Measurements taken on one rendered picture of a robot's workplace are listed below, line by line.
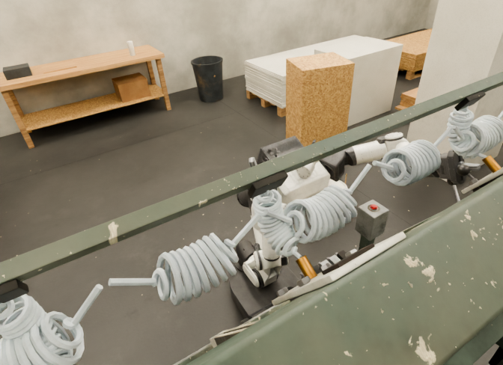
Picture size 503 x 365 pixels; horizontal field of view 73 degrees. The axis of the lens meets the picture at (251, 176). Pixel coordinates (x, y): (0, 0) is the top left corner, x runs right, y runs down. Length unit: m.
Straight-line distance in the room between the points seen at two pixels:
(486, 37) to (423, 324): 3.33
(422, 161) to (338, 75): 2.70
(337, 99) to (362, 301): 3.08
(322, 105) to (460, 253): 2.96
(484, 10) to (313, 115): 1.59
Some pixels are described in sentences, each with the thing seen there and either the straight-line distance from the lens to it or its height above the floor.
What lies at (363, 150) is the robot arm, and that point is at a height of 1.37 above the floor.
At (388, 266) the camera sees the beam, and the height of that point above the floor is 1.94.
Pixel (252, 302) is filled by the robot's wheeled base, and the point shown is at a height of 0.17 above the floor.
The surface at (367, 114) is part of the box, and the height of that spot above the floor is 0.07.
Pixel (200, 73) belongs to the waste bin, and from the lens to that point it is 5.71.
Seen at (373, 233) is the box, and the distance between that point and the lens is 2.06.
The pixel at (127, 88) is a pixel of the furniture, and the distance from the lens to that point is 5.62.
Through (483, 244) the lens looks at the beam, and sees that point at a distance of 0.43.
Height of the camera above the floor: 2.20
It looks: 35 degrees down
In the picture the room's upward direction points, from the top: 4 degrees counter-clockwise
